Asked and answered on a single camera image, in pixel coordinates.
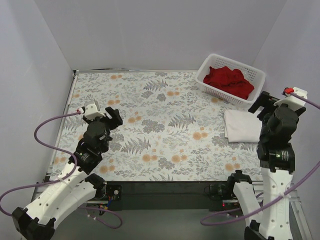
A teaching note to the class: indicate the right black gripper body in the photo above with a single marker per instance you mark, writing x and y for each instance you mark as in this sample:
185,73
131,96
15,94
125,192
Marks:
265,104

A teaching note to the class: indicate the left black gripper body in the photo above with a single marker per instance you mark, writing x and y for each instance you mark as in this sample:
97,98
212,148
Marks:
110,119

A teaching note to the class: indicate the white t shirt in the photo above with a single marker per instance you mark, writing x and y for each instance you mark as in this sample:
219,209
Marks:
241,126

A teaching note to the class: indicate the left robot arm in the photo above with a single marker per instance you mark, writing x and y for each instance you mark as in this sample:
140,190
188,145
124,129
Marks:
76,183

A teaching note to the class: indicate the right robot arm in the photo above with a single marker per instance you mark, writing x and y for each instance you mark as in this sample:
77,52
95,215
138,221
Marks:
270,221

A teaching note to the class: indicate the white plastic laundry basket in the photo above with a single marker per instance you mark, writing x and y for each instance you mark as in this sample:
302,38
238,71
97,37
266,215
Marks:
255,76

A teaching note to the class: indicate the red t shirt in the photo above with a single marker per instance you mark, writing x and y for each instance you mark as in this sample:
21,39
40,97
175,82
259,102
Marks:
230,81

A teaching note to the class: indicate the floral patterned table mat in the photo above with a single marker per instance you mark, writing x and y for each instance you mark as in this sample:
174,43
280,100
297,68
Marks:
171,131

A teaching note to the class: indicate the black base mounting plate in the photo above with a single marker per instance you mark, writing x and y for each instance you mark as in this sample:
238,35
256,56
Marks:
169,195

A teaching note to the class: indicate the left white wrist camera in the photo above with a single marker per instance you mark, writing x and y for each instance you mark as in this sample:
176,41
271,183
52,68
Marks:
90,111

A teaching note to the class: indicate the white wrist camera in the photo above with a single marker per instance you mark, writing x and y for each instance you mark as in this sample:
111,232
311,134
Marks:
90,111
292,98

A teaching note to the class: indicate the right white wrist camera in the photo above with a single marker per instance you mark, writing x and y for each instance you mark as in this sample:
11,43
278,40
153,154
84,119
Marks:
292,98

